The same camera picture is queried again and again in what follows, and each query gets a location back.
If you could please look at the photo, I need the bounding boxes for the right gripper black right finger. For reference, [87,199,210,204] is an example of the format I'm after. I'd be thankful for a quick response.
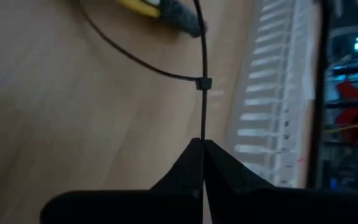
[204,139,358,224]

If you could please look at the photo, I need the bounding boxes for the black zip tie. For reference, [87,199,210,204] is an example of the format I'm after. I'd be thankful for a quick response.
[79,0,213,141]

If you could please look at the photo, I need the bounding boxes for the red machine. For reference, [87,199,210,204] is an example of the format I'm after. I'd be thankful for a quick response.
[334,77,358,142]

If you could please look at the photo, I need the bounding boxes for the white slotted cable duct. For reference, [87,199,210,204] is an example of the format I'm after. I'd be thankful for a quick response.
[228,0,319,187]

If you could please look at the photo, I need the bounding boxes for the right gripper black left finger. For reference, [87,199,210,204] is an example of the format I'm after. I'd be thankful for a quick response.
[40,139,204,224]

